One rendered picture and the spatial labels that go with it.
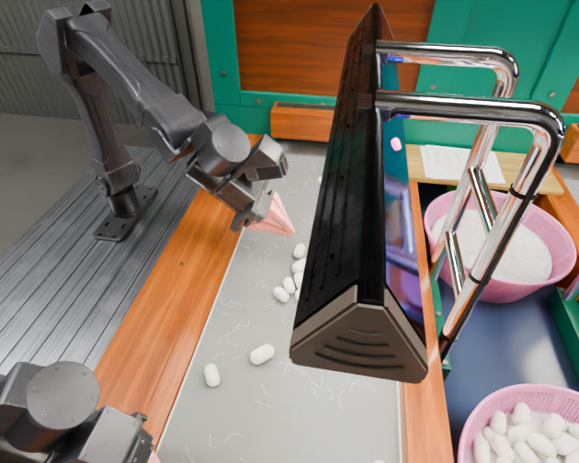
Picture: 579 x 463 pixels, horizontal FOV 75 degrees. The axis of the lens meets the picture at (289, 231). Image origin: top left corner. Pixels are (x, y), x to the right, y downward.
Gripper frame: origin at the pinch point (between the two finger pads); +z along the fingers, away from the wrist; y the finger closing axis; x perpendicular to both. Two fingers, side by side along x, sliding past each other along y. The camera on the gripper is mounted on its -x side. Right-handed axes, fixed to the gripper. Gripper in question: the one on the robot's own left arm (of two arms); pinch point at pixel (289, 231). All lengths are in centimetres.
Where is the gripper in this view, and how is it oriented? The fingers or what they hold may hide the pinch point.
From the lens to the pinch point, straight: 65.5
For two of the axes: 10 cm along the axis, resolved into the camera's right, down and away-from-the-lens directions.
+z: 7.5, 5.6, 3.4
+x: -6.4, 4.8, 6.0
